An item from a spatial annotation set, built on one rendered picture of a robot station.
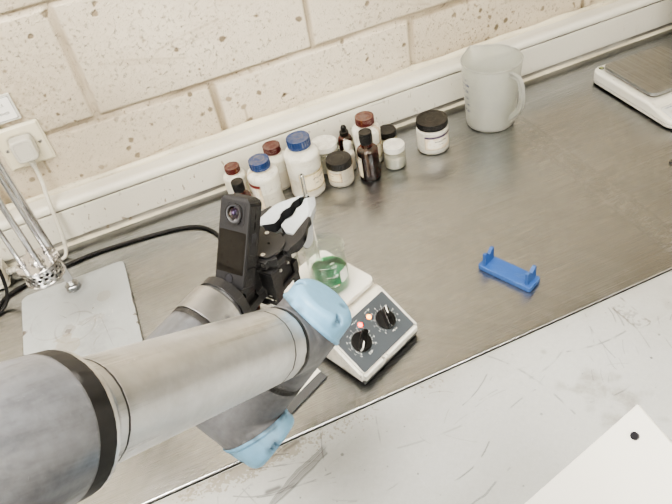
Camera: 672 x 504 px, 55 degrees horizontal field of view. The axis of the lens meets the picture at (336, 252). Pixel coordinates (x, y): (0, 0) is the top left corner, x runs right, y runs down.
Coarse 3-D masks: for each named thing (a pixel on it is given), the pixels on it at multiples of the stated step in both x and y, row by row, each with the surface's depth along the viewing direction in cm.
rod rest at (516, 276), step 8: (488, 256) 108; (480, 264) 110; (488, 264) 109; (496, 264) 109; (504, 264) 109; (512, 264) 108; (488, 272) 109; (496, 272) 108; (504, 272) 107; (512, 272) 107; (520, 272) 107; (528, 272) 103; (504, 280) 107; (512, 280) 106; (520, 280) 106; (528, 280) 104; (536, 280) 105; (520, 288) 105; (528, 288) 104
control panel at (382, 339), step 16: (368, 304) 99; (384, 304) 100; (352, 320) 97; (368, 320) 98; (400, 320) 99; (384, 336) 97; (400, 336) 98; (352, 352) 95; (368, 352) 96; (384, 352) 96; (368, 368) 95
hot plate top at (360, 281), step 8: (304, 264) 105; (304, 272) 103; (352, 272) 102; (360, 272) 101; (352, 280) 100; (360, 280) 100; (368, 280) 100; (288, 288) 101; (352, 288) 99; (360, 288) 99; (344, 296) 98; (352, 296) 98
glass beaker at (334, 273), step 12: (324, 240) 98; (336, 240) 97; (300, 252) 95; (312, 252) 98; (324, 252) 100; (336, 252) 99; (312, 264) 94; (324, 264) 93; (336, 264) 94; (312, 276) 97; (324, 276) 95; (336, 276) 96; (348, 276) 98; (336, 288) 97; (348, 288) 99
